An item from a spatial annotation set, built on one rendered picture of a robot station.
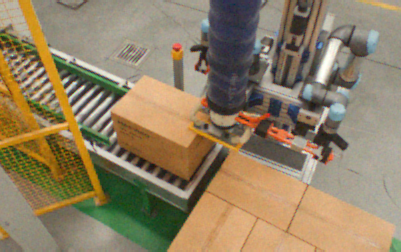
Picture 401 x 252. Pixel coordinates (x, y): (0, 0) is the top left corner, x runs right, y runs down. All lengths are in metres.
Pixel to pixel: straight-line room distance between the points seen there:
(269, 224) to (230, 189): 0.35
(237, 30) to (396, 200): 2.37
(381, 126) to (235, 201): 1.93
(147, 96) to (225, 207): 0.92
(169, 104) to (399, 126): 2.39
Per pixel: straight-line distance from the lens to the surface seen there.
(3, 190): 2.33
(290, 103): 2.81
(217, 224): 2.64
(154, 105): 2.68
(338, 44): 2.21
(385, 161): 3.90
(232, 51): 1.85
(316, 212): 2.78
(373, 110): 4.26
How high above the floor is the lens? 2.94
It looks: 52 degrees down
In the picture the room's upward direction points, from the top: 1 degrees clockwise
